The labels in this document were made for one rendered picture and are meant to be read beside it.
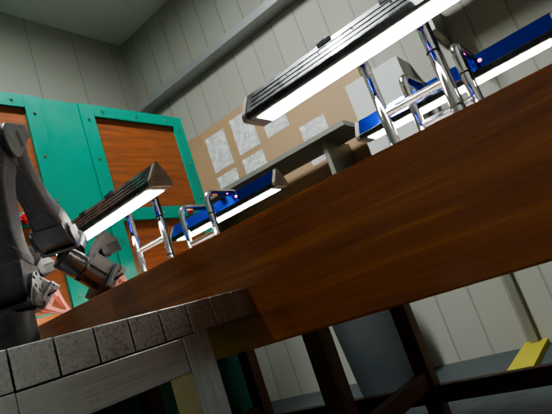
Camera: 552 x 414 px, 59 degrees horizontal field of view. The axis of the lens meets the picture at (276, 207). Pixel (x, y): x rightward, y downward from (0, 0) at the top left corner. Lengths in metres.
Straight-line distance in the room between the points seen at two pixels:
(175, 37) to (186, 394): 4.04
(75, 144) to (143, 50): 2.60
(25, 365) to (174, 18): 4.19
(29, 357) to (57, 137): 1.82
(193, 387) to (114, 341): 0.12
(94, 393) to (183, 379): 0.13
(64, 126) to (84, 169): 0.21
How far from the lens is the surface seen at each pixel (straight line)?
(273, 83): 1.11
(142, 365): 0.60
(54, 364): 0.55
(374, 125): 1.58
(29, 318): 0.85
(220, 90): 4.05
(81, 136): 2.37
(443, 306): 3.16
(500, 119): 0.58
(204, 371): 0.66
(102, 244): 1.21
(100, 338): 0.58
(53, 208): 1.10
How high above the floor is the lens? 0.62
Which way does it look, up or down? 11 degrees up
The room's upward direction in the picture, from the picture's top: 19 degrees counter-clockwise
